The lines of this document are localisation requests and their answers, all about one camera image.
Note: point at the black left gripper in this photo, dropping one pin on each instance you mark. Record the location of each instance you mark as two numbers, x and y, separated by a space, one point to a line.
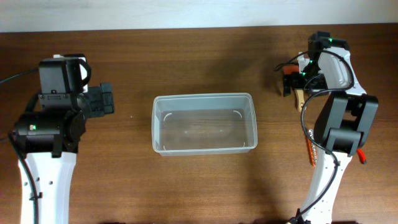
102 98

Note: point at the red handled pliers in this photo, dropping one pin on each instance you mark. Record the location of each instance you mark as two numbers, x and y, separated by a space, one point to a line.
362 157

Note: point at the orange scraper with wooden handle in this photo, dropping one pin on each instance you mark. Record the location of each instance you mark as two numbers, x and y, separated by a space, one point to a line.
294 81

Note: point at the clear plastic container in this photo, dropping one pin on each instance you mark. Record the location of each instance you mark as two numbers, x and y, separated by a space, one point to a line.
204 124

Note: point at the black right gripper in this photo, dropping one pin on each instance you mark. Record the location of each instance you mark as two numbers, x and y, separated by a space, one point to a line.
296 78

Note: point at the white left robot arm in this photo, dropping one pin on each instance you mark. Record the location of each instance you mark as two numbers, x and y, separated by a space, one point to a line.
47 134

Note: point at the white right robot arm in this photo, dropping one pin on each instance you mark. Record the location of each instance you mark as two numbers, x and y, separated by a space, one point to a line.
336 115

